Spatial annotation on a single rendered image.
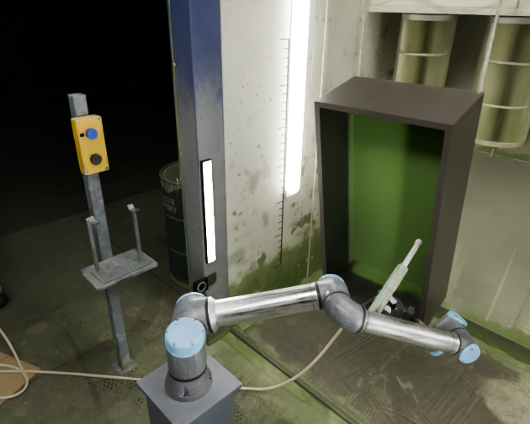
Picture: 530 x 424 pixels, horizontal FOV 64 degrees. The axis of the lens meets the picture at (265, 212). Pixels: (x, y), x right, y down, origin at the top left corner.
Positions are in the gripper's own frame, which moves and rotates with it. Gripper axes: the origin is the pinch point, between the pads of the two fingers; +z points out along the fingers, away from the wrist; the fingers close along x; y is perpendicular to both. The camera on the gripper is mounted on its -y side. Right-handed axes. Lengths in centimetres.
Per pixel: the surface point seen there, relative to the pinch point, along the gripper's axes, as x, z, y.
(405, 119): 38, 45, -53
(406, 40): 163, 67, 10
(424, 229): 55, -6, 12
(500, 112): 141, -3, -8
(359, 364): -3, -38, 79
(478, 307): 74, -81, 62
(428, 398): -1, -72, 55
